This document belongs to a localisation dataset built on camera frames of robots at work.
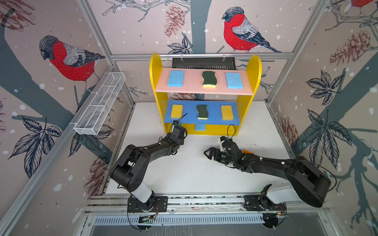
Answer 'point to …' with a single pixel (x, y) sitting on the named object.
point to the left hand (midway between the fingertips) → (179, 132)
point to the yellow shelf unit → (204, 101)
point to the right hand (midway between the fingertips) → (208, 154)
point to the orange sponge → (245, 151)
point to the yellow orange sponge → (227, 112)
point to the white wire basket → (91, 120)
